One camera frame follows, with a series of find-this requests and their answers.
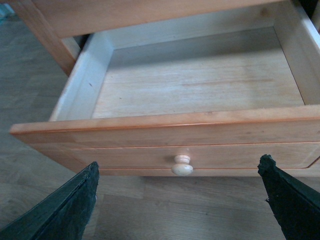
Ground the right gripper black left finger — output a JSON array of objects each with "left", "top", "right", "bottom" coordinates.
[{"left": 0, "top": 161, "right": 100, "bottom": 240}]

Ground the wooden nightstand dresser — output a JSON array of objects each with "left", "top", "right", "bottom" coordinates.
[{"left": 7, "top": 0, "right": 320, "bottom": 77}]

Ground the round wooden drawer knob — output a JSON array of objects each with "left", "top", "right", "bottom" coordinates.
[{"left": 171, "top": 154, "right": 194, "bottom": 177}]

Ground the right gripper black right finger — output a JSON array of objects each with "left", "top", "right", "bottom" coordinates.
[{"left": 257, "top": 154, "right": 320, "bottom": 240}]

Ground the wooden top drawer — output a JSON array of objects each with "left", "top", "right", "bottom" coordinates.
[{"left": 10, "top": 0, "right": 320, "bottom": 177}]

